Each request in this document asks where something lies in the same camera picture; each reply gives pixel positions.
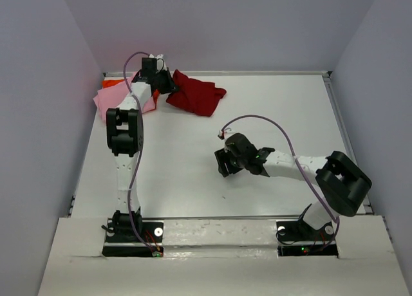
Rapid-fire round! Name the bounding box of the dark red t shirt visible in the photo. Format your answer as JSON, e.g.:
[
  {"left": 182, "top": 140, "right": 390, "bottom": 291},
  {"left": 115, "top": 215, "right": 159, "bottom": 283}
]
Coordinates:
[{"left": 166, "top": 69, "right": 227, "bottom": 117}]

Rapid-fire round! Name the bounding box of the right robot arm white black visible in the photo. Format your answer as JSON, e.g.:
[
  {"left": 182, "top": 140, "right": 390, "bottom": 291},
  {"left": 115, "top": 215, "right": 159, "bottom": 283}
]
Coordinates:
[{"left": 214, "top": 132, "right": 372, "bottom": 243}]

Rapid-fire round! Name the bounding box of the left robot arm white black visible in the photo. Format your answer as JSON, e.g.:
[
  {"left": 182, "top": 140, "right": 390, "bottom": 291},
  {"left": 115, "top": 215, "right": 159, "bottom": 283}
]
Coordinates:
[{"left": 106, "top": 53, "right": 178, "bottom": 236}]

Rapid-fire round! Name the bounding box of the orange folded t shirt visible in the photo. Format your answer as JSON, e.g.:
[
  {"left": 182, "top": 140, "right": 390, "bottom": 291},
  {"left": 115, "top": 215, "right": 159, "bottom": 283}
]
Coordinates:
[{"left": 94, "top": 79, "right": 160, "bottom": 110}]

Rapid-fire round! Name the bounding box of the pink folded t shirt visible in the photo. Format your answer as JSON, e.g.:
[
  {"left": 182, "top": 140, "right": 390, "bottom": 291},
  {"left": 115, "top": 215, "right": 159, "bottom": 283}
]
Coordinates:
[{"left": 93, "top": 72, "right": 160, "bottom": 123}]

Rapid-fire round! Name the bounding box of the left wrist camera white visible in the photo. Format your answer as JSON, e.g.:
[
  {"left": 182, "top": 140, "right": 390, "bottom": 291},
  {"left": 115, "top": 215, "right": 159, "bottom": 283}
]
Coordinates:
[{"left": 149, "top": 54, "right": 166, "bottom": 71}]

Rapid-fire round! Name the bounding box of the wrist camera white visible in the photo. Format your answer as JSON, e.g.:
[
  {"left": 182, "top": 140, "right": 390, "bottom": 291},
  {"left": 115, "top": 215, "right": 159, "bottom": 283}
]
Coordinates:
[
  {"left": 149, "top": 54, "right": 166, "bottom": 71},
  {"left": 218, "top": 128, "right": 235, "bottom": 140}
]

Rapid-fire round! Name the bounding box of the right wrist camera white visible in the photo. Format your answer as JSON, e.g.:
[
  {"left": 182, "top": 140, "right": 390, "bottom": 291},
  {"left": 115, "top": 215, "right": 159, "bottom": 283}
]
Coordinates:
[{"left": 218, "top": 128, "right": 235, "bottom": 140}]

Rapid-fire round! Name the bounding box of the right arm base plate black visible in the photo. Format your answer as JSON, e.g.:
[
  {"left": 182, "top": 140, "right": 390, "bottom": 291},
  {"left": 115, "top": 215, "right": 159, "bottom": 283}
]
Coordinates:
[{"left": 276, "top": 221, "right": 339, "bottom": 257}]

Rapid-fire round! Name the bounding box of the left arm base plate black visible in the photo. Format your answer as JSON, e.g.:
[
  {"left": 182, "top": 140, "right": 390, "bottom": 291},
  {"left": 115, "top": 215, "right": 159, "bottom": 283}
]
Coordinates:
[{"left": 102, "top": 221, "right": 164, "bottom": 258}]

